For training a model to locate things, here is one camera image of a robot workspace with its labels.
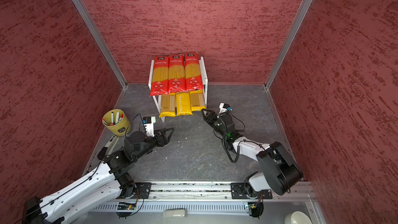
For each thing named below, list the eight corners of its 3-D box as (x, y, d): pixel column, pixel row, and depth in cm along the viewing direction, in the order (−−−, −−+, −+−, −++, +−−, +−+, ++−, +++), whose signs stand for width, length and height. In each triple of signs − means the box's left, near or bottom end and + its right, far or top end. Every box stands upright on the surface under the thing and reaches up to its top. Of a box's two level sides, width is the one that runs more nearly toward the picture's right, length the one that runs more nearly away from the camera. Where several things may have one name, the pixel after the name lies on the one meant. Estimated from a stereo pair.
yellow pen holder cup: (111, 138, 94) (98, 126, 82) (118, 122, 101) (107, 109, 89) (130, 138, 94) (120, 126, 82) (135, 122, 101) (126, 109, 90)
